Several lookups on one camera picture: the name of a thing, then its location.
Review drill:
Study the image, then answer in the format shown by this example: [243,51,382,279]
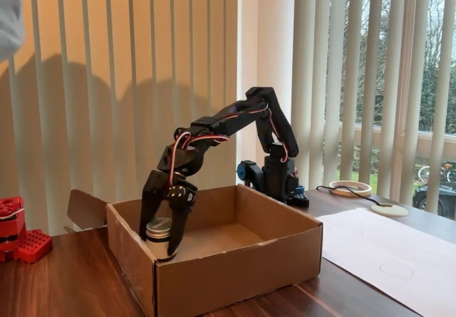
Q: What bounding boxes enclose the small white pill bottle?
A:
[145,217,177,263]

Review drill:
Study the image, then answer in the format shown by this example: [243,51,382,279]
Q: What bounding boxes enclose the open cardboard box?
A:
[66,184,323,317]

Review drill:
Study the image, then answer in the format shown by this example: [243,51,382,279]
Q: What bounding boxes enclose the white vertical blinds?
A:
[0,0,239,236]
[294,0,456,215]

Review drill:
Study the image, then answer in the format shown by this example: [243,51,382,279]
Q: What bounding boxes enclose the red brick stack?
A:
[0,196,27,263]

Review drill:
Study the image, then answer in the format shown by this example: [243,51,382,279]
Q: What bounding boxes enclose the beige round cable grommet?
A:
[370,203,410,219]

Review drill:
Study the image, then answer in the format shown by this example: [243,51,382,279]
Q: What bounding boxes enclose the dark parked car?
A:
[412,183,456,219]

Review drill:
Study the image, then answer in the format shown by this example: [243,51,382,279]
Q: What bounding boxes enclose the thin black cable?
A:
[316,185,388,209]

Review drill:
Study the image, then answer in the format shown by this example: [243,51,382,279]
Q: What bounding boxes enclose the white paper sheet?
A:
[316,207,456,317]

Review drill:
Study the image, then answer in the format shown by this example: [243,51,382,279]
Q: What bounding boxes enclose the red studded plate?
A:
[13,228,54,265]

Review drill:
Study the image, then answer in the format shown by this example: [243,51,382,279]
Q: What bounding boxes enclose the parked bicycle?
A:
[416,162,456,183]

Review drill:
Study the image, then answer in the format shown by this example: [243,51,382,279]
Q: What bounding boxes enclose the masking tape roll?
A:
[328,180,373,198]

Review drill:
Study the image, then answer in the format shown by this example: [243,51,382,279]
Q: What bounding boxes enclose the white blurred object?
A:
[0,0,26,62]

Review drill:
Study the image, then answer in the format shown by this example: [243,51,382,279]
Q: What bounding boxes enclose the black blue table clamp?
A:
[284,185,311,208]
[236,159,266,190]

